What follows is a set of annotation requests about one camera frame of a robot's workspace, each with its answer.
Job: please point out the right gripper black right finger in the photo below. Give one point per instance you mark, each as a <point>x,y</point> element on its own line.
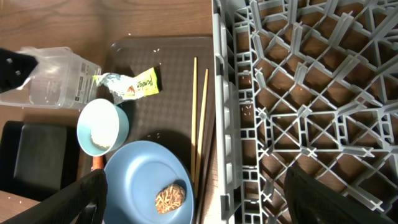
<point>310,201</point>

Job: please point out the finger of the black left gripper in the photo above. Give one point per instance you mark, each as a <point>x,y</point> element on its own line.
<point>15,69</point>

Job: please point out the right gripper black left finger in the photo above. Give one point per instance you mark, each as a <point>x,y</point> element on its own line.
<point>83,201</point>

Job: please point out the orange carrot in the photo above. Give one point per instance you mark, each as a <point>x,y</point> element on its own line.
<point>98,163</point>

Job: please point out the dark blue plate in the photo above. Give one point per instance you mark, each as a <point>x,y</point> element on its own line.
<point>135,174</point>

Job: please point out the light blue rice bowl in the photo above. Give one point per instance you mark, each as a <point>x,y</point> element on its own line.
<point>102,127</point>

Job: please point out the brown noodle cake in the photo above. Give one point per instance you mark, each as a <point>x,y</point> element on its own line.
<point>169,199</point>

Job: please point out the yellow foil snack wrapper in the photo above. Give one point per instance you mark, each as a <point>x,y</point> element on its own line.
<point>124,88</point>

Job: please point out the grey dishwasher rack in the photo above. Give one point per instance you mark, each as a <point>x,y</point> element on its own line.
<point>310,84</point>

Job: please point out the clear plastic bin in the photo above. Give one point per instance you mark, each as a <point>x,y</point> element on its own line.
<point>62,79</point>

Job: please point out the dark brown serving tray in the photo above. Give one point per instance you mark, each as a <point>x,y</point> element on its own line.
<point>166,118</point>

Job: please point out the wooden chopstick right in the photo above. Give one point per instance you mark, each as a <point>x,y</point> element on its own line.
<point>201,132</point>

